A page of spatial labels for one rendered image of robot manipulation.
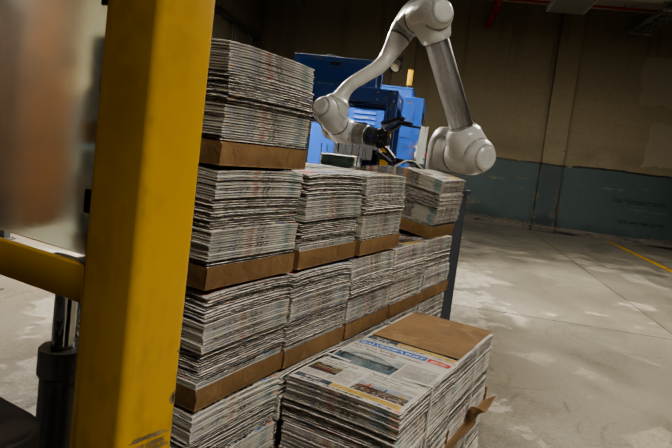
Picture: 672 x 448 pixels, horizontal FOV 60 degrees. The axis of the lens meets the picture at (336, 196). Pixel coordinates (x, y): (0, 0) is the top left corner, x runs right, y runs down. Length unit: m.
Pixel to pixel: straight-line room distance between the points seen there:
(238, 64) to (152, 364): 0.56
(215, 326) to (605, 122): 11.03
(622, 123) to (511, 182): 2.24
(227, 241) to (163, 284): 0.39
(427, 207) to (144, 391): 1.55
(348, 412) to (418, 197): 1.04
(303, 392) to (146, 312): 0.71
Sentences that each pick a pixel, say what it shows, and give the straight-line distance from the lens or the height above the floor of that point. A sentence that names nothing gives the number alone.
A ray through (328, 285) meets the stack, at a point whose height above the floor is 0.78.
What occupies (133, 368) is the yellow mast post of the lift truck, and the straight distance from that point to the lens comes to 0.74.
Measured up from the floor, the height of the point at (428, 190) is 1.01.
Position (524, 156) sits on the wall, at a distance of 11.53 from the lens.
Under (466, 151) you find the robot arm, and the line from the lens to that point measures 2.46.
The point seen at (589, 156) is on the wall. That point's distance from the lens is 11.77.
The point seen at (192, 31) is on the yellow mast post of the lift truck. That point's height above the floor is 1.24.
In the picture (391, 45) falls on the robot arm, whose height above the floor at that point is 1.57.
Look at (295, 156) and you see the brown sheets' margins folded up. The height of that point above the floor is 1.09.
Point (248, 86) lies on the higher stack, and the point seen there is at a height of 1.21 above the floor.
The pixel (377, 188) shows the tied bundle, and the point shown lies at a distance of 1.62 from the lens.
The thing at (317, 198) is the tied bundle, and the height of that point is 1.00.
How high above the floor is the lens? 1.13
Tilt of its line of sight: 5 degrees down
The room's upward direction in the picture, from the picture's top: 7 degrees clockwise
